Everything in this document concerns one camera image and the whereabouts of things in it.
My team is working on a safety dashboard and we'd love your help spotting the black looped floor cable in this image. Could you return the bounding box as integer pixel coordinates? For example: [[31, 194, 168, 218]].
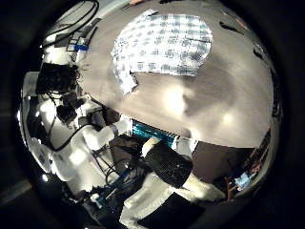
[[41, 0, 100, 50]]

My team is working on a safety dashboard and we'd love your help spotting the white post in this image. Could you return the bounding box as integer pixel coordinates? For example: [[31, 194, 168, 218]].
[[175, 137, 198, 157]]

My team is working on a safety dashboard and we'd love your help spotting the teal box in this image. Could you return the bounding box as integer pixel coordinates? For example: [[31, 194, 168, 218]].
[[131, 121, 177, 148]]

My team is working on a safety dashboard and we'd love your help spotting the blue white plaid shirt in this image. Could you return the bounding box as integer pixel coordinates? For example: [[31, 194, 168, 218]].
[[111, 9, 214, 95]]

